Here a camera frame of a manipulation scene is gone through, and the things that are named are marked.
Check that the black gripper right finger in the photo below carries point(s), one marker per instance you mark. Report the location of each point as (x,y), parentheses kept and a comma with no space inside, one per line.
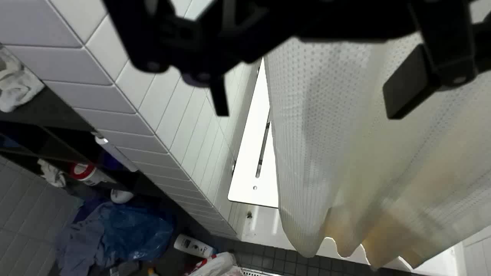
(439,47)

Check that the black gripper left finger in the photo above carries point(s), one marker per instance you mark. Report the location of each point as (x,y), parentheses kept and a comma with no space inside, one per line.
(169,36)

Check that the white shower curtain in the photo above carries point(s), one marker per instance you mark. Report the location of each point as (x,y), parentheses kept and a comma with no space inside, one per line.
(368,154)

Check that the white slotted shower bench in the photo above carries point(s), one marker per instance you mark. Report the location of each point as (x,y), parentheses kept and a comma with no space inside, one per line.
(255,154)

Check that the dark cubby shelf unit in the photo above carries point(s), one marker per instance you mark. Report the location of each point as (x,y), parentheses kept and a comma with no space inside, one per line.
(46,128)

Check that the red and white container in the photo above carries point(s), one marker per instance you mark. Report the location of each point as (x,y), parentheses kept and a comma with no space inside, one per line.
(86,172)

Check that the crumpled white towel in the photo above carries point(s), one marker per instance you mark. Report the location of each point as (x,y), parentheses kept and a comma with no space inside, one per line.
(15,85)

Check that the small white cup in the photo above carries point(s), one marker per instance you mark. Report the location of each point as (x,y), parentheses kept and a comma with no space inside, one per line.
(121,195)

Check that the small white cloth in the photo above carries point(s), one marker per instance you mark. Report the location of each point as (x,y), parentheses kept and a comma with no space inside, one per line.
(51,172)

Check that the blue plastic bag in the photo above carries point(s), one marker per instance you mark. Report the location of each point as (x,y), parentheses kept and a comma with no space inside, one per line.
(135,231)

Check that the white power strip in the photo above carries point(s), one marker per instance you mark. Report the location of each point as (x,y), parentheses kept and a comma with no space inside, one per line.
(193,246)

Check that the grey blue cloth pile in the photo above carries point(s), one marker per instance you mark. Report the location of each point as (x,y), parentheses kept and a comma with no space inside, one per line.
(77,246)

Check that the white and red bag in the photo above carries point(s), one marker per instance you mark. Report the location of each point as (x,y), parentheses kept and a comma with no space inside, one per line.
(216,266)

